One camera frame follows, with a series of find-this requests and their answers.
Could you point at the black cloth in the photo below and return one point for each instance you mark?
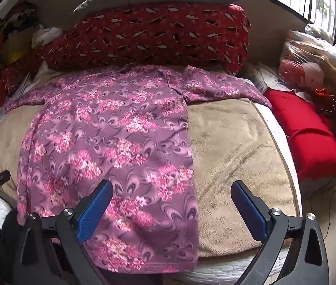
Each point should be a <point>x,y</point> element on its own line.
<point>9,243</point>

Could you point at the white plastic bag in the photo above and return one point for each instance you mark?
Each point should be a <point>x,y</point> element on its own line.
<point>47,35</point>

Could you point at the plain red cloth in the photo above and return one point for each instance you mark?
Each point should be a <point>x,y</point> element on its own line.
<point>310,136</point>

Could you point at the clear bag of stuffed toys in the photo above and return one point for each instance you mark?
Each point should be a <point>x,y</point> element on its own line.
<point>307,62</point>

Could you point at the purple floral fleece top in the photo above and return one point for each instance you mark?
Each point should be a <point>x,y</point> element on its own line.
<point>111,142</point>

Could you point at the white quilted mattress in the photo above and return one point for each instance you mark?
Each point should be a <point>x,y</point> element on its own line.
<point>286,142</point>

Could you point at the beige fleece blanket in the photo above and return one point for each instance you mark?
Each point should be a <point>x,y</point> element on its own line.
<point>233,160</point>

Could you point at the yellow bag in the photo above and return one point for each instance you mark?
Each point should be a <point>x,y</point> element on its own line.
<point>17,47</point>

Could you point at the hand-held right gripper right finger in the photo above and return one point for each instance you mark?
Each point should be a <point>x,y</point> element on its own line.
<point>249,213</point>

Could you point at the red patterned quilt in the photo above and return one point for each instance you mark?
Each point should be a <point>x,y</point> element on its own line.
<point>156,35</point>

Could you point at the pile of mixed clothes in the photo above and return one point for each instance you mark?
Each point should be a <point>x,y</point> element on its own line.
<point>16,17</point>

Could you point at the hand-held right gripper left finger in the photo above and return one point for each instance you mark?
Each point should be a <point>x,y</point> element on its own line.
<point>94,212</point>

